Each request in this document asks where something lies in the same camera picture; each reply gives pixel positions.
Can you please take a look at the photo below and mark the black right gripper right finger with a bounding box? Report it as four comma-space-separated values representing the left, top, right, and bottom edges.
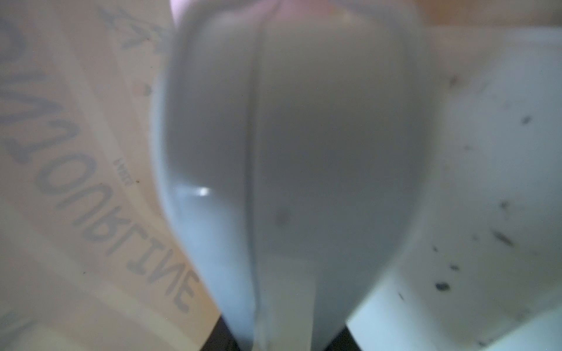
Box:
324, 327, 361, 351

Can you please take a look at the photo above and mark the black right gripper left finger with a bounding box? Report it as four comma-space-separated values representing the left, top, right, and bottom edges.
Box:
200, 317, 241, 351

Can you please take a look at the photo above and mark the cream canvas tote bag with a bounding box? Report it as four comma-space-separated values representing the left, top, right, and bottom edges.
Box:
1, 1, 561, 350

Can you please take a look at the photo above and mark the grey pencil case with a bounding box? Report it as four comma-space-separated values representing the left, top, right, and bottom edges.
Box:
152, 1, 434, 350

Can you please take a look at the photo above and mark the white pencil case in bag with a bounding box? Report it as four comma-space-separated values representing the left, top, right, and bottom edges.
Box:
348, 26, 561, 350

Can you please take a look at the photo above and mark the pink pencil case in bag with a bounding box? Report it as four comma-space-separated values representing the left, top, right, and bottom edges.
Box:
169, 0, 341, 24

